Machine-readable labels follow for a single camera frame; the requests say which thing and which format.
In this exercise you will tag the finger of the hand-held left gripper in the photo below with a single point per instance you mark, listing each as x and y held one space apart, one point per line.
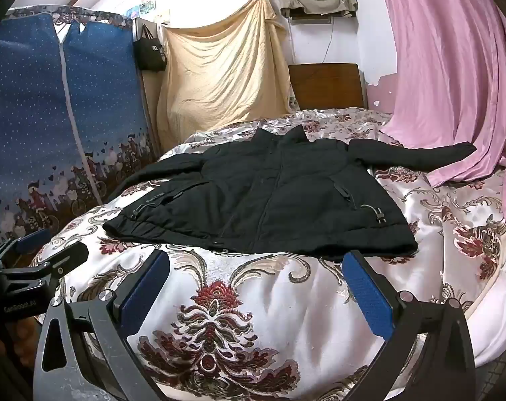
32 241
67 257

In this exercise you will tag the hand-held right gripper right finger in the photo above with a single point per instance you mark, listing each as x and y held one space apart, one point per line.
367 296

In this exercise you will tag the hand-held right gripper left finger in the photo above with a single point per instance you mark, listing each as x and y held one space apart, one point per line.
146 292

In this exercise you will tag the black padded jacket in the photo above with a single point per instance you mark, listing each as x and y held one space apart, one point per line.
278 192

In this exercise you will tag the person's left hand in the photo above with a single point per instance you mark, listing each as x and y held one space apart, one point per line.
25 342

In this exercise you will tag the floral satin bedspread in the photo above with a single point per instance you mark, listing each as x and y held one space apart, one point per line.
244 321

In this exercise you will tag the blue printed fabric wardrobe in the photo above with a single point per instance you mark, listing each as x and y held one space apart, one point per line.
35 125

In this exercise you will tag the wooden headboard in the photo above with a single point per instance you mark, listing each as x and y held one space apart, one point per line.
328 85

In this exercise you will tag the black tote bag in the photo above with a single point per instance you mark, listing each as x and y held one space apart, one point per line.
149 52

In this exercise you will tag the beige hanging sheet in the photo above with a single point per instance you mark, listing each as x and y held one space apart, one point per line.
223 75

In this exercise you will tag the pink curtain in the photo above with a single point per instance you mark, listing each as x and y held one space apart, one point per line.
453 71

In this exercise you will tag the colourful wall poster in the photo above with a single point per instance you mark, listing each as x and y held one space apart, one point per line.
147 3

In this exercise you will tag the wall box under cloth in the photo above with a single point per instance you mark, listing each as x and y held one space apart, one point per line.
309 19

